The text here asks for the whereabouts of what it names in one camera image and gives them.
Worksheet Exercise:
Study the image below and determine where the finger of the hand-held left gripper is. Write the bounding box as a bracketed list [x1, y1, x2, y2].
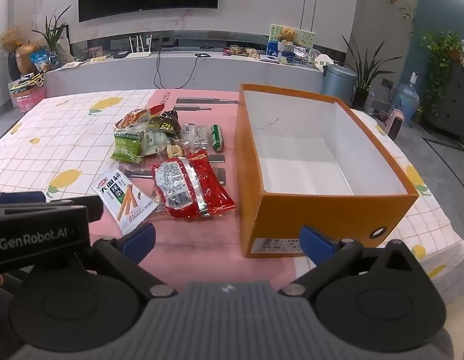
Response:
[72, 194, 105, 223]

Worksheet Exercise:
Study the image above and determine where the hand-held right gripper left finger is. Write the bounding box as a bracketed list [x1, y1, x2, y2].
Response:
[85, 222, 178, 300]

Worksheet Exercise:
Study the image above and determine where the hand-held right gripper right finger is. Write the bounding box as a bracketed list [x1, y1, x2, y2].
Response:
[278, 226, 427, 297]

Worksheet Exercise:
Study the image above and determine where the white breadstick packet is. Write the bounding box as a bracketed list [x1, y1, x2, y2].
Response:
[94, 163, 160, 234]

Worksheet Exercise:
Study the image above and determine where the orange cardboard box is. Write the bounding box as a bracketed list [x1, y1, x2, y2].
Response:
[235, 83, 420, 259]

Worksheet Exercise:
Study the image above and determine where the red packet with white label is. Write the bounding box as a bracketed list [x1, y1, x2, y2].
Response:
[150, 157, 203, 220]

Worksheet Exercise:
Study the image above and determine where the green raisin packet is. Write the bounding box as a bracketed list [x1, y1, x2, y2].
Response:
[111, 129, 143, 164]

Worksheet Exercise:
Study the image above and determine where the red orange chip packet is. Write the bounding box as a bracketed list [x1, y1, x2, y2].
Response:
[117, 107, 162, 129]

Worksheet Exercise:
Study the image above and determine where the black snack packet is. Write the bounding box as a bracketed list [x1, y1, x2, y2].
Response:
[149, 110, 180, 136]

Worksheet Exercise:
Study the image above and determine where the clear packet of white candies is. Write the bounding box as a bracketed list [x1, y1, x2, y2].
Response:
[180, 124, 211, 151]

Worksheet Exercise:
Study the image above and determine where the green sausage stick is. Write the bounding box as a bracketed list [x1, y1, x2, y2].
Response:
[210, 124, 225, 150]

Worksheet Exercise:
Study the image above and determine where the pile of wrapped snacks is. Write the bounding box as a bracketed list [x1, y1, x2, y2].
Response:
[223, 45, 261, 59]

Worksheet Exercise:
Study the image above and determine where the pink printed table mat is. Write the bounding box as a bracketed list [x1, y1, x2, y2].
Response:
[87, 89, 315, 294]

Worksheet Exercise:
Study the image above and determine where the lemon print checked tablecloth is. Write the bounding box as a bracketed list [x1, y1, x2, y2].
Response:
[0, 89, 463, 282]

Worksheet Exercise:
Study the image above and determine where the pink storage box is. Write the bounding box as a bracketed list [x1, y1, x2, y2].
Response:
[10, 85, 47, 113]

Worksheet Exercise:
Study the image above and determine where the small pink appliance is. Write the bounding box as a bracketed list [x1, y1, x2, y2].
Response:
[383, 108, 405, 142]

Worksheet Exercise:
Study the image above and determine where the white router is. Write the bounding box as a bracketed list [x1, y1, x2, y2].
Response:
[126, 35, 153, 59]

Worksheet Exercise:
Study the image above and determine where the brown vase with dried flowers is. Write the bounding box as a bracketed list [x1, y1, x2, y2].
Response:
[0, 26, 42, 76]

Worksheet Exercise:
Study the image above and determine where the blue grey trash bin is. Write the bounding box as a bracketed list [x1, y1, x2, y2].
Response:
[321, 64, 357, 103]

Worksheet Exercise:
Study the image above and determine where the blue water jug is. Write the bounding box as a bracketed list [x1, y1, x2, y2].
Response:
[391, 73, 421, 121]

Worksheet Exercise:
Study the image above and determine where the tall leafy potted plant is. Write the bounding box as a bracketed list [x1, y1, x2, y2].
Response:
[342, 35, 394, 110]

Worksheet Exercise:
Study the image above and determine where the small green potted plant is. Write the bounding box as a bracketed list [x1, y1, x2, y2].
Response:
[31, 5, 72, 70]

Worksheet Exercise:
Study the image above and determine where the grey television console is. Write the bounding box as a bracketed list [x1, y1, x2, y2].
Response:
[43, 30, 330, 99]

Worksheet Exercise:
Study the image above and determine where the dark grey drawer cabinet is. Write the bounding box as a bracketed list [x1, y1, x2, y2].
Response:
[430, 61, 464, 144]

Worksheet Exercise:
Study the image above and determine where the teddy bear gift box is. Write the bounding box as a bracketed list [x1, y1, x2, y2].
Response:
[267, 24, 315, 64]

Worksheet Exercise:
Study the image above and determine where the bushy green plant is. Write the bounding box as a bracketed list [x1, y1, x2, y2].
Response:
[418, 30, 464, 114]

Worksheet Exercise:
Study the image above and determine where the black cable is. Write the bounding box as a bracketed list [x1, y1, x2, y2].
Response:
[153, 47, 211, 89]

